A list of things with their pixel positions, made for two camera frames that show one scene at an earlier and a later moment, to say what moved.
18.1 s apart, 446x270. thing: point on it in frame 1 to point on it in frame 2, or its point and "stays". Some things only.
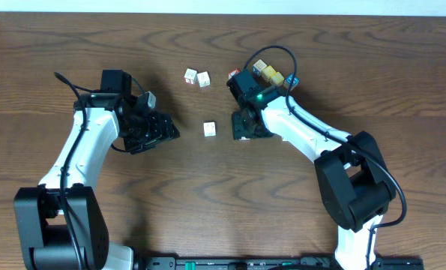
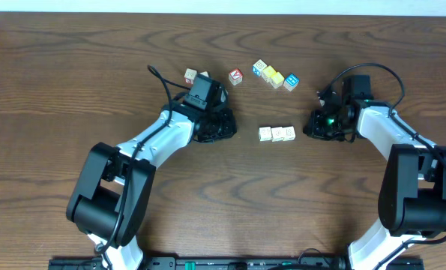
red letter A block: [233, 73] stays
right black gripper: [239, 130] to [313, 127]
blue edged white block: [258, 67] stays
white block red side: [190, 76] stays
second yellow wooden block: [278, 78] stays
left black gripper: [162, 130] to [231, 133]
